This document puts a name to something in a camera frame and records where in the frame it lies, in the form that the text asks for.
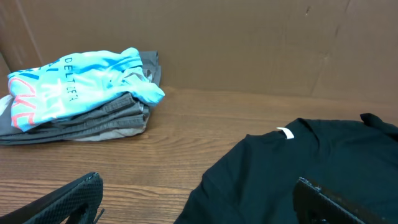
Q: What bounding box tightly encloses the light blue printed t-shirt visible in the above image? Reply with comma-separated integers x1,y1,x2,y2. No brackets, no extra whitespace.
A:
8,47,165,132

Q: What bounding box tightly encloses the black t-shirt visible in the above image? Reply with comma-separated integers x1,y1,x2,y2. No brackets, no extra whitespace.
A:
177,113,397,224

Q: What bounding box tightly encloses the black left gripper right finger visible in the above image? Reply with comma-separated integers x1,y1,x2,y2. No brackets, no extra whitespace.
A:
293,177,388,224

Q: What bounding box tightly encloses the grey folded garment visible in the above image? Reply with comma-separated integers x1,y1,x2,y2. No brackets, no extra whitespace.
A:
1,48,165,146

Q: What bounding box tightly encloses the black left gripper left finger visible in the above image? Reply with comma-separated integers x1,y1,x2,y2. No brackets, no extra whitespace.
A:
1,172,103,224

